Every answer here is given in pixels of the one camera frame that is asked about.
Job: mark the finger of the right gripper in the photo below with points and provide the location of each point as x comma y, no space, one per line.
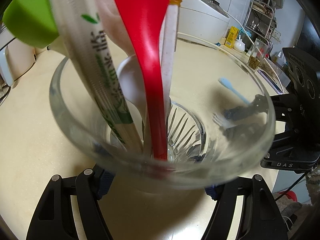
251,131
258,105

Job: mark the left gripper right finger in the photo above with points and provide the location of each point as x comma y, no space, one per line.
250,201

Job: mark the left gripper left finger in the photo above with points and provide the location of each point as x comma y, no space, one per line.
53,216

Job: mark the white plastic spork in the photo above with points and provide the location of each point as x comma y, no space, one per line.
222,121

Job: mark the blue plastic spork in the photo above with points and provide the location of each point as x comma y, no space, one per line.
227,84

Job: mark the clear glass tumbler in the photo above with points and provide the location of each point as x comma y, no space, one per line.
196,87

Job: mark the speckled white banded chopsticks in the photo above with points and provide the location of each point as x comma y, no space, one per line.
167,47

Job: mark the small white plastic spoon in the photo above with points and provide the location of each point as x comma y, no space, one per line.
132,83

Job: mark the red handled utensil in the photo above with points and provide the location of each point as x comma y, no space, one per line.
143,21

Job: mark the speckled beige large spoon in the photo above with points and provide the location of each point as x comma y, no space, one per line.
113,25

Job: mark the disposable chopsticks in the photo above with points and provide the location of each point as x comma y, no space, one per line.
79,24

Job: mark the wooden handled fork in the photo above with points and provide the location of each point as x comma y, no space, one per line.
186,135

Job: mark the glass spice jar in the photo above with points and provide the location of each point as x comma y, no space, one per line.
258,53

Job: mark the small white teapot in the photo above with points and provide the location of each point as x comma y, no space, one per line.
239,45

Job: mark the yellow box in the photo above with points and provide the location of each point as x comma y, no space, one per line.
231,37

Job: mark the white rice cooker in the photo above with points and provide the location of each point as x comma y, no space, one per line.
202,20

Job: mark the beige electric cooker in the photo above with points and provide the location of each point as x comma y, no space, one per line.
16,57

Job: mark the metal wire rack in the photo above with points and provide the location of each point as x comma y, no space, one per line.
261,18

